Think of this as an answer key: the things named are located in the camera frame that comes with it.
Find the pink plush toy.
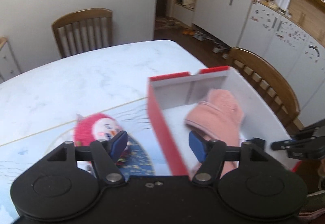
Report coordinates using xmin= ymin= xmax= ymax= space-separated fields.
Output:
xmin=73 ymin=113 xmax=122 ymax=146

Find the pink fleece hat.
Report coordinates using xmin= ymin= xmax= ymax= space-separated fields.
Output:
xmin=184 ymin=88 xmax=245 ymax=176

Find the wooden chair at far side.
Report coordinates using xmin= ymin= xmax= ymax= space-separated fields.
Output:
xmin=52 ymin=8 xmax=113 ymax=58

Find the wooden chair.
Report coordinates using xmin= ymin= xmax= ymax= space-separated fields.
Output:
xmin=52 ymin=8 xmax=113 ymax=58
xmin=228 ymin=48 xmax=300 ymax=129

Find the red white cardboard box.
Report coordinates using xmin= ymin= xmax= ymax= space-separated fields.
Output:
xmin=147 ymin=66 xmax=297 ymax=175

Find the wooden chair at right side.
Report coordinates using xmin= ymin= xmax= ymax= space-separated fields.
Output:
xmin=228 ymin=48 xmax=300 ymax=129

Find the white cabinet row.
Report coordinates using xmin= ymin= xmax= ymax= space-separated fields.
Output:
xmin=173 ymin=0 xmax=324 ymax=127

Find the white wooden sideboard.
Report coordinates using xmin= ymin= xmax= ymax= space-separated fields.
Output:
xmin=0 ymin=36 xmax=22 ymax=83

